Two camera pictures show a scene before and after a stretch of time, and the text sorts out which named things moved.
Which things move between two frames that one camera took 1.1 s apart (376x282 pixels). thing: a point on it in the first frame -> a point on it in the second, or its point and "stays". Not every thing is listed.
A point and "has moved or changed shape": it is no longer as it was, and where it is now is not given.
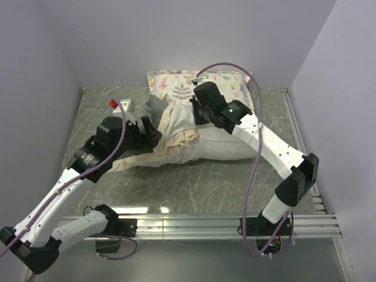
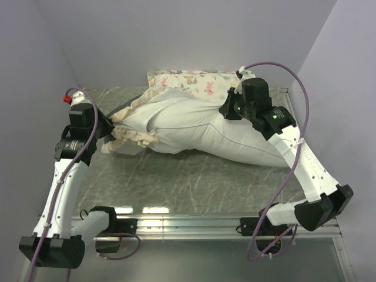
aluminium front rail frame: (315, 228) stays
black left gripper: (144, 140) -> (107, 127)
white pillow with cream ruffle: (180, 132) -> (130, 124)
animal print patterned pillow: (181, 84) stays
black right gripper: (198, 120) -> (228, 109)
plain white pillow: (218, 144) has moved or changed shape
